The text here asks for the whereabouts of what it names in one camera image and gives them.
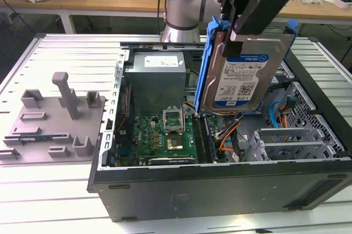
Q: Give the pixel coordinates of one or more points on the silver power supply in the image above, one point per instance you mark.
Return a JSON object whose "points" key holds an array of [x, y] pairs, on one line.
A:
{"points": [[154, 85]]}

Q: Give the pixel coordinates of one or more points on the black graphics card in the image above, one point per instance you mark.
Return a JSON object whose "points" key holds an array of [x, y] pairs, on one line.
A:
{"points": [[170, 161]]}

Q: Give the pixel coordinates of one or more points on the black PC case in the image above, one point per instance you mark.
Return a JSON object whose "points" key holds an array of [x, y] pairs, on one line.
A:
{"points": [[192, 195]]}

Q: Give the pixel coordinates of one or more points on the blue RAM stick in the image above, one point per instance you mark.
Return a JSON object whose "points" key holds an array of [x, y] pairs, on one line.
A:
{"points": [[210, 140]]}

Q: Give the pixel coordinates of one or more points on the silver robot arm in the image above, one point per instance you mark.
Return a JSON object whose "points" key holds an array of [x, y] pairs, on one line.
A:
{"points": [[184, 11]]}

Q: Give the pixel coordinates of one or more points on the hard disk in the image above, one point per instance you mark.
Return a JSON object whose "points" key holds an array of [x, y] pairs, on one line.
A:
{"points": [[247, 80]]}

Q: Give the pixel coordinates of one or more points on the wooden desk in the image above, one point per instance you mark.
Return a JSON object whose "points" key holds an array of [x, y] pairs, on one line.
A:
{"points": [[123, 0]]}

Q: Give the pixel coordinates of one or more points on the CPU socket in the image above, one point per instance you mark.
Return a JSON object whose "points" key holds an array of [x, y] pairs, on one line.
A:
{"points": [[175, 143]]}

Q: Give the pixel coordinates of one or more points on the black RAM slot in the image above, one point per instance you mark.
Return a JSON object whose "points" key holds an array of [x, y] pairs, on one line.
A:
{"points": [[197, 137], [203, 137]]}

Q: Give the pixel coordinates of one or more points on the white box with black item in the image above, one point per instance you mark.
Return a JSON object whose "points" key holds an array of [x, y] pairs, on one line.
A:
{"points": [[336, 4]]}

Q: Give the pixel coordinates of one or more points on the gray parts rack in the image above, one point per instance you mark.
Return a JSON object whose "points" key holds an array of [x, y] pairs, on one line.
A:
{"points": [[55, 124]]}

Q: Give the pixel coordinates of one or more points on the green motherboard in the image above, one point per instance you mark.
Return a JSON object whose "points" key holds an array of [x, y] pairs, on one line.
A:
{"points": [[145, 140]]}

